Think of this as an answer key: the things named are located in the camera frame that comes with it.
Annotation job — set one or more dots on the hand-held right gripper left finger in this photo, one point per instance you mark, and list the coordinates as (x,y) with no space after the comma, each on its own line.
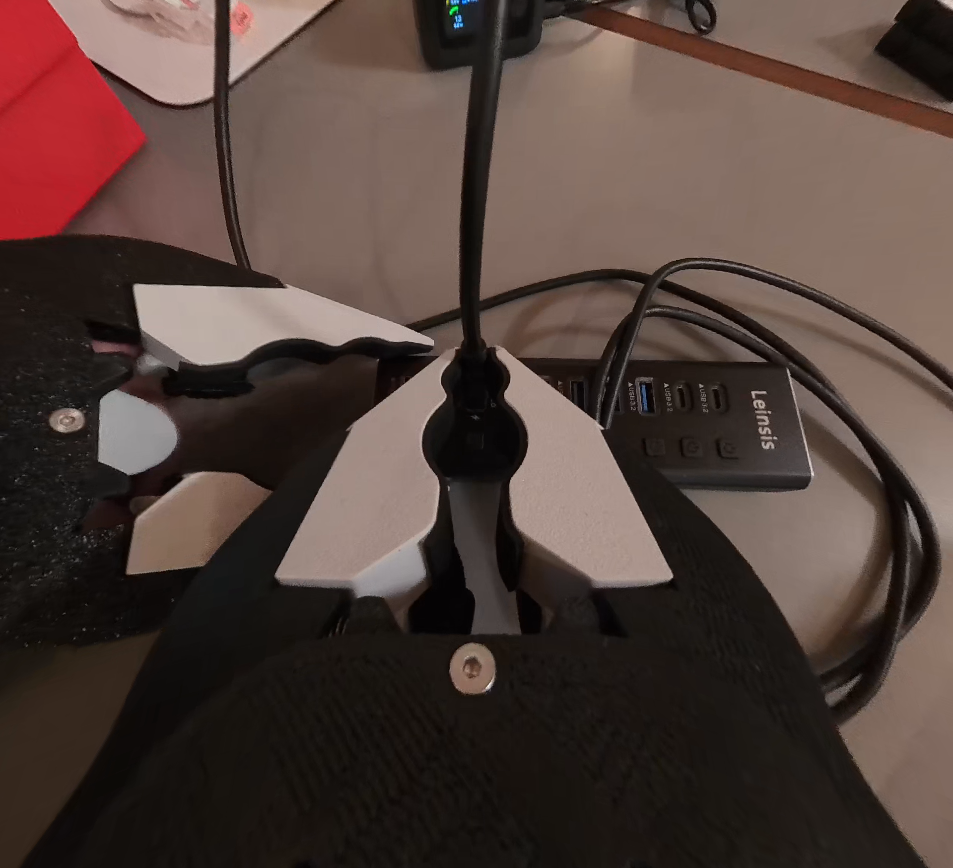
(357,510)

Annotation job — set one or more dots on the small black adapter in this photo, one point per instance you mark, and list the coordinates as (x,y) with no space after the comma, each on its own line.
(919,41)

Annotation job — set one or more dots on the red plastic bin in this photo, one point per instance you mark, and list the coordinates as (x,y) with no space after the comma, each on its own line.
(52,138)

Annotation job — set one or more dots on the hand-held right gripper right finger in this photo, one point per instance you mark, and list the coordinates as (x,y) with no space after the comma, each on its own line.
(588,510)

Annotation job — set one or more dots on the white mat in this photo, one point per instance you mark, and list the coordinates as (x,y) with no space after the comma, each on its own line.
(283,11)

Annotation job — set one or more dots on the black usb hub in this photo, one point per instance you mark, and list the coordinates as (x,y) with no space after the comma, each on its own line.
(774,466)

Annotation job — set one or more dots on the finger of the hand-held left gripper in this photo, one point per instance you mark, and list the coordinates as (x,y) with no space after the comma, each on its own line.
(186,525)
(260,317)

